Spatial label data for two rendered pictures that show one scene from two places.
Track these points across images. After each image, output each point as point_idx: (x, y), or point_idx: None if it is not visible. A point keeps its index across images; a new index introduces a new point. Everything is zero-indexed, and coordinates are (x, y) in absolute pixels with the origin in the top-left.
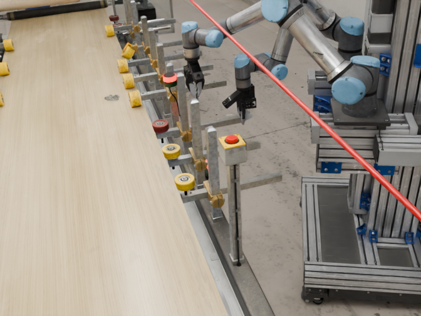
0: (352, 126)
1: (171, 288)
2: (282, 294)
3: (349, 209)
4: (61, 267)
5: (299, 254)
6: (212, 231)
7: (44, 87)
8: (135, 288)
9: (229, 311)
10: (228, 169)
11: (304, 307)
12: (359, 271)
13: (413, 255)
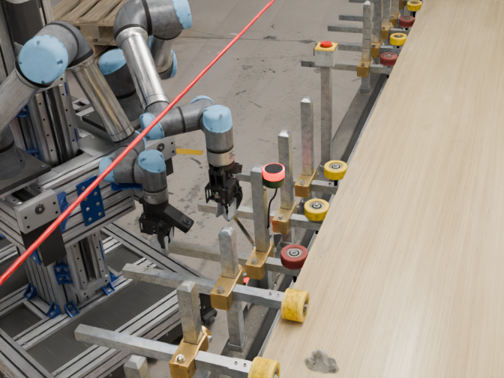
0: None
1: (409, 104)
2: (223, 340)
3: (106, 280)
4: (489, 137)
5: (155, 370)
6: (323, 198)
7: None
8: (435, 111)
9: None
10: (331, 71)
11: (218, 319)
12: (167, 260)
13: (106, 250)
